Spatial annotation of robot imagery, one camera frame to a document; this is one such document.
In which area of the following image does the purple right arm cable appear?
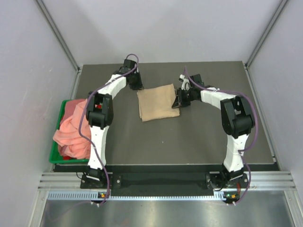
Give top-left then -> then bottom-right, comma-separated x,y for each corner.
183,66 -> 260,205

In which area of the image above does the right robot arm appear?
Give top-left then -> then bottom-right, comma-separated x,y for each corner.
172,74 -> 256,187

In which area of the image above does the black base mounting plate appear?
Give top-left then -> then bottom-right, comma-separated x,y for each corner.
80,165 -> 248,195

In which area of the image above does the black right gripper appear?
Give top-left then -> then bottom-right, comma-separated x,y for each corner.
172,87 -> 195,109

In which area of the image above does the beige t shirt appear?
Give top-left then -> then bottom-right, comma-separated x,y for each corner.
137,84 -> 180,122

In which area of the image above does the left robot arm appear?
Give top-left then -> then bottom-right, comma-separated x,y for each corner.
79,58 -> 143,189

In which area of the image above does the right aluminium frame post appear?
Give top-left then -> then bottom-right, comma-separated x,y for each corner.
244,0 -> 290,70

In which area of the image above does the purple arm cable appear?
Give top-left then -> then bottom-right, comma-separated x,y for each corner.
183,66 -> 260,205
78,53 -> 140,205

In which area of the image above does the aluminium frame post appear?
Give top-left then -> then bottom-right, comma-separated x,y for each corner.
34,0 -> 80,72
244,0 -> 290,70

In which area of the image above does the slotted cable duct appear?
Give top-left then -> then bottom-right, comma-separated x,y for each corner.
46,190 -> 239,202

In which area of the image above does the left aluminium frame post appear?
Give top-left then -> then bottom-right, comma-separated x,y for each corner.
34,0 -> 80,72

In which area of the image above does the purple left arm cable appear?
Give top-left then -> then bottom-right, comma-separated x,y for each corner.
78,53 -> 140,205

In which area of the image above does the red t shirt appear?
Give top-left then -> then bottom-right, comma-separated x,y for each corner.
62,156 -> 73,160

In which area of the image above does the green plastic bin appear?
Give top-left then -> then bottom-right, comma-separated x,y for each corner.
49,99 -> 89,165

